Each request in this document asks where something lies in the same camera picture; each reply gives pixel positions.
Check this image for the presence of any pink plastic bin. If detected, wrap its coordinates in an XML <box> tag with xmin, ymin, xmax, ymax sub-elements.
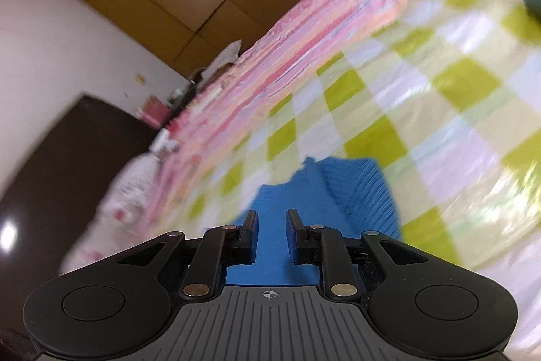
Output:
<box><xmin>138</xmin><ymin>95</ymin><xmax>170</xmax><ymax>129</ymax></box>

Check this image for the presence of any blue striped knit sweater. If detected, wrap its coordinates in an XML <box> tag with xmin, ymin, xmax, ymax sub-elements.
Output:
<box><xmin>227</xmin><ymin>157</ymin><xmax>402</xmax><ymax>286</ymax></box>

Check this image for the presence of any grey pillow with pink dots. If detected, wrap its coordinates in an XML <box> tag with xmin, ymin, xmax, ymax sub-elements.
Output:
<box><xmin>60</xmin><ymin>152</ymin><xmax>161</xmax><ymax>275</ymax></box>

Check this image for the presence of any pink striped bed cover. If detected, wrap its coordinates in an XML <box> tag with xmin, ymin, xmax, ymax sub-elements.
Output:
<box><xmin>145</xmin><ymin>0</ymin><xmax>414</xmax><ymax>226</ymax></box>

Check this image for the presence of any dark wooden headboard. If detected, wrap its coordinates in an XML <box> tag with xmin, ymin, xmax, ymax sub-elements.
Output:
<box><xmin>1</xmin><ymin>95</ymin><xmax>157</xmax><ymax>332</ymax></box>

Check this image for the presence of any grey cloth on nightstand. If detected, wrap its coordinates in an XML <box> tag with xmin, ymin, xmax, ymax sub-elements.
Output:
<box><xmin>203</xmin><ymin>39</ymin><xmax>242</xmax><ymax>76</ymax></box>

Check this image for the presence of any white paper on bed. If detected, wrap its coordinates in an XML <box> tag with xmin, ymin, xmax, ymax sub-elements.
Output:
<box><xmin>148</xmin><ymin>128</ymin><xmax>178</xmax><ymax>154</ymax></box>

